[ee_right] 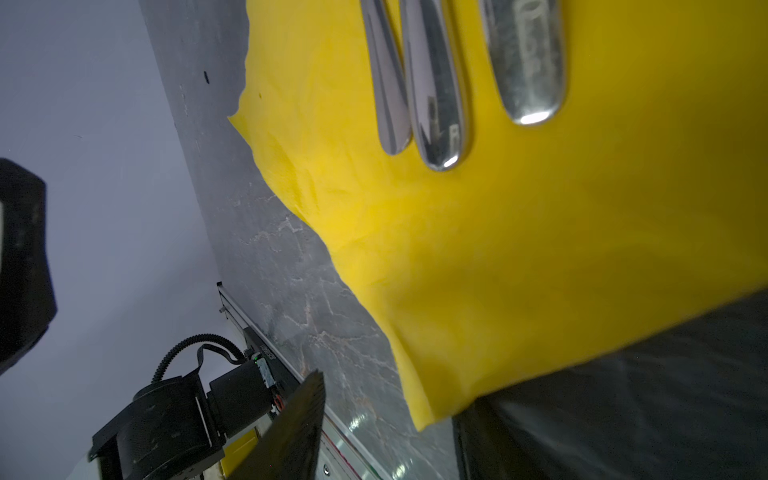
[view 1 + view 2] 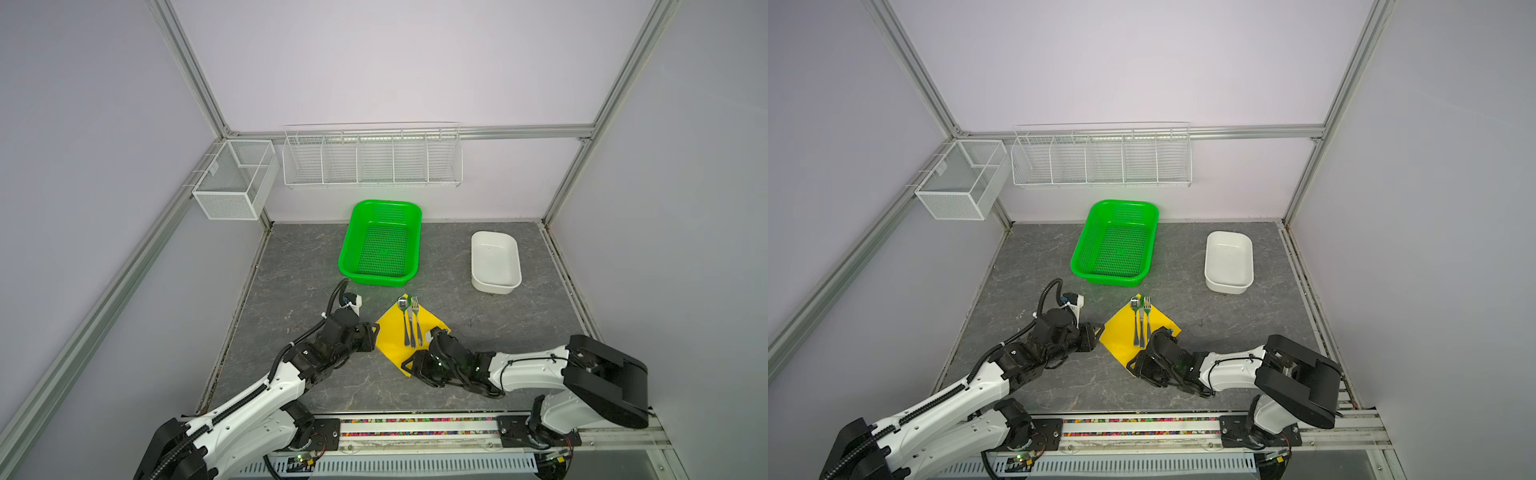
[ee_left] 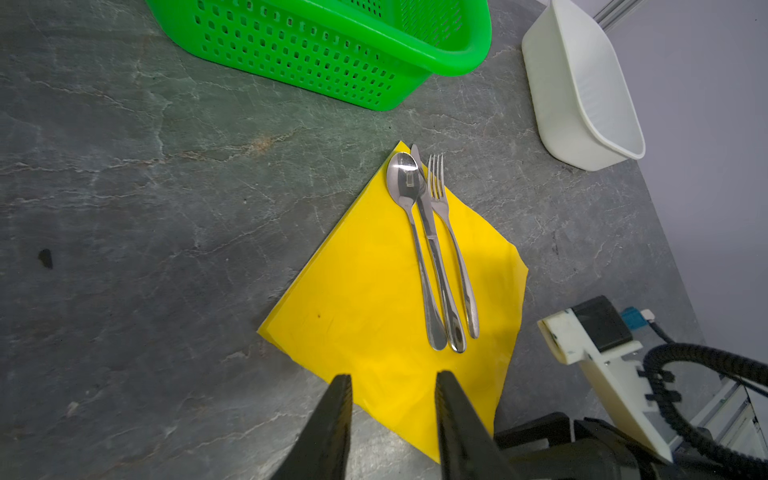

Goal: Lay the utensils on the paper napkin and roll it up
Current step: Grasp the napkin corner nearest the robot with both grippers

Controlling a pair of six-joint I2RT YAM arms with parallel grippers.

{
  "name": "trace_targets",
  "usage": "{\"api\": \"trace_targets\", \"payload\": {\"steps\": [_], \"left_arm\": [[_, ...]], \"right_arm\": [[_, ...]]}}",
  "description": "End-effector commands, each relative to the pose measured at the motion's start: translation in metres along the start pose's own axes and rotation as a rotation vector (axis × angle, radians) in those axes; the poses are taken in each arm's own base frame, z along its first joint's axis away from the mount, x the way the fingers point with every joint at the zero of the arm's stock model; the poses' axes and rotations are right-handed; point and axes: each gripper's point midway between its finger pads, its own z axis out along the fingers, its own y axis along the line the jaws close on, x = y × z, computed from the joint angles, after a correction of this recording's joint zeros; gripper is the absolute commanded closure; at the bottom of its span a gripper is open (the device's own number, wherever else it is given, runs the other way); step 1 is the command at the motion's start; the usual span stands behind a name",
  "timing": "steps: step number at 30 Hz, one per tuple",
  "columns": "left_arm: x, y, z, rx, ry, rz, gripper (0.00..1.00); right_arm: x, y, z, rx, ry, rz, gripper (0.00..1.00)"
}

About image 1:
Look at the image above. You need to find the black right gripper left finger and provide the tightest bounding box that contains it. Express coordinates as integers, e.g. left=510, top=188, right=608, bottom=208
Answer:
left=228, top=371, right=326, bottom=480

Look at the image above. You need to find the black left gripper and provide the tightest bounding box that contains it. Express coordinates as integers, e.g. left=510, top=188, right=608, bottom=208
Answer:
left=1, top=158, right=58, bottom=372

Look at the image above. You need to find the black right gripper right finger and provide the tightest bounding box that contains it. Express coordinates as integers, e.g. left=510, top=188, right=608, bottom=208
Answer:
left=453, top=291, right=767, bottom=479

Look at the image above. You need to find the yellow paper napkin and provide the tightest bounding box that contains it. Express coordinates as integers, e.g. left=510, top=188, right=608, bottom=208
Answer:
left=231, top=1, right=767, bottom=429

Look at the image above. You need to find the silver spoon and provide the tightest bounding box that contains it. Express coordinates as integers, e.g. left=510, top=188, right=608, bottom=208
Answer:
left=360, top=0, right=412, bottom=156

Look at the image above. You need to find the silver knife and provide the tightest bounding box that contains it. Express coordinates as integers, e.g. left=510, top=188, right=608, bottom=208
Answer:
left=400, top=0, right=468, bottom=172

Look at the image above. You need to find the silver fork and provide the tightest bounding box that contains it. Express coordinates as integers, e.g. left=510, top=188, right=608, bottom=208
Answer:
left=479, top=0, right=567, bottom=126

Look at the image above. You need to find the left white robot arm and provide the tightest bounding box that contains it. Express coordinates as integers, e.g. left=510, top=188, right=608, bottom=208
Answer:
left=1, top=159, right=272, bottom=479

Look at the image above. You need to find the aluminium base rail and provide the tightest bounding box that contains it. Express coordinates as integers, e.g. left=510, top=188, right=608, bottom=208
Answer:
left=217, top=282, right=391, bottom=479

